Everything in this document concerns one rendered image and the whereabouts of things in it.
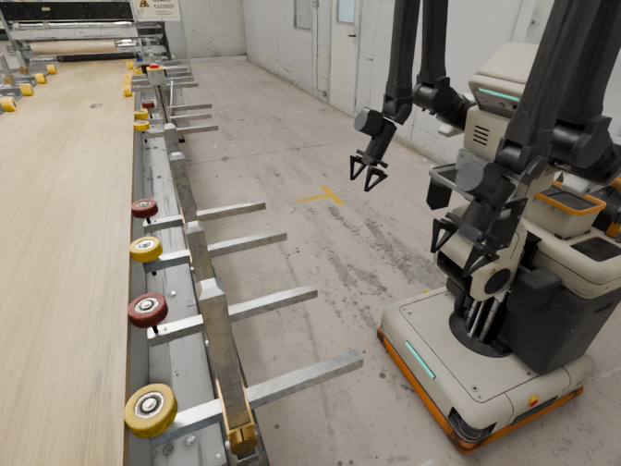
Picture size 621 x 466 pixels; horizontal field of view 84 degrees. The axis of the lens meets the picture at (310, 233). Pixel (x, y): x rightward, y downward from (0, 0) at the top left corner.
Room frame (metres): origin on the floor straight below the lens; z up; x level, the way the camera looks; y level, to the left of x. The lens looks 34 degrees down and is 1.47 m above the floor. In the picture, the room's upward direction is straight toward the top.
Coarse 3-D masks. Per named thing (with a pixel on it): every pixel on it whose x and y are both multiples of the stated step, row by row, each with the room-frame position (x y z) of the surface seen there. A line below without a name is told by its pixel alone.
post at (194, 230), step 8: (192, 224) 0.57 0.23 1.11; (200, 224) 0.57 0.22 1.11; (192, 232) 0.55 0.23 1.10; (200, 232) 0.56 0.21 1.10; (192, 240) 0.55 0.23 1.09; (200, 240) 0.56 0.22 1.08; (192, 248) 0.55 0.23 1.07; (200, 248) 0.55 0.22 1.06; (192, 256) 0.55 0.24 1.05; (200, 256) 0.55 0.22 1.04; (208, 256) 0.56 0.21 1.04; (200, 264) 0.55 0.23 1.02; (208, 264) 0.56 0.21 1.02; (200, 272) 0.55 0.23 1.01; (208, 272) 0.56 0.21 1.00; (200, 280) 0.55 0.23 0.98
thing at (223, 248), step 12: (228, 240) 0.88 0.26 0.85; (240, 240) 0.88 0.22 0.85; (252, 240) 0.89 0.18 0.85; (264, 240) 0.90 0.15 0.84; (276, 240) 0.92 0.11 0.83; (180, 252) 0.82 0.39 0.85; (216, 252) 0.84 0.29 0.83; (228, 252) 0.86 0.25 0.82; (144, 264) 0.77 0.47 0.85; (156, 264) 0.78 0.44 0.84; (168, 264) 0.79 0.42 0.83; (180, 264) 0.80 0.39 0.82
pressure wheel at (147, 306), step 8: (144, 296) 0.58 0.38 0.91; (152, 296) 0.58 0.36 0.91; (160, 296) 0.58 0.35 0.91; (136, 304) 0.56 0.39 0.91; (144, 304) 0.55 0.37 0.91; (152, 304) 0.56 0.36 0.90; (160, 304) 0.55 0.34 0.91; (128, 312) 0.53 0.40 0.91; (136, 312) 0.53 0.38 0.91; (144, 312) 0.53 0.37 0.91; (152, 312) 0.53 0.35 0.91; (160, 312) 0.54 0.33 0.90; (136, 320) 0.52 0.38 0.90; (144, 320) 0.52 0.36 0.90; (152, 320) 0.52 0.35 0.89; (160, 320) 0.53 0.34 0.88; (152, 328) 0.55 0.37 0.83
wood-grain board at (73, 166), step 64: (64, 64) 4.11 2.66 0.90; (0, 128) 1.87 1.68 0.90; (64, 128) 1.87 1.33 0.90; (128, 128) 1.87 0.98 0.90; (0, 192) 1.11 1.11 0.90; (64, 192) 1.11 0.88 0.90; (128, 192) 1.11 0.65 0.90; (0, 256) 0.74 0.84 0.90; (64, 256) 0.74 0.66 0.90; (128, 256) 0.74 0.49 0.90; (0, 320) 0.51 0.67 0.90; (64, 320) 0.51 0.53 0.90; (128, 320) 0.52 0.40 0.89; (0, 384) 0.36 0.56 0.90; (64, 384) 0.36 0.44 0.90; (128, 384) 0.38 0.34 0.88; (0, 448) 0.26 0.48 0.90; (64, 448) 0.26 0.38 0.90
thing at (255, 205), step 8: (216, 208) 1.12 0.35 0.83; (224, 208) 1.12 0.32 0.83; (232, 208) 1.12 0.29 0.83; (240, 208) 1.12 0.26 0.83; (248, 208) 1.14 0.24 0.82; (256, 208) 1.15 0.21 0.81; (264, 208) 1.16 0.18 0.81; (176, 216) 1.06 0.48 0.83; (200, 216) 1.07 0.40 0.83; (208, 216) 1.08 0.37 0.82; (216, 216) 1.09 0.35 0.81; (224, 216) 1.10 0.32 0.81; (144, 224) 1.01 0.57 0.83; (152, 224) 1.01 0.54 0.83; (160, 224) 1.02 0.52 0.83; (168, 224) 1.03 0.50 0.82; (176, 224) 1.03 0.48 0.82
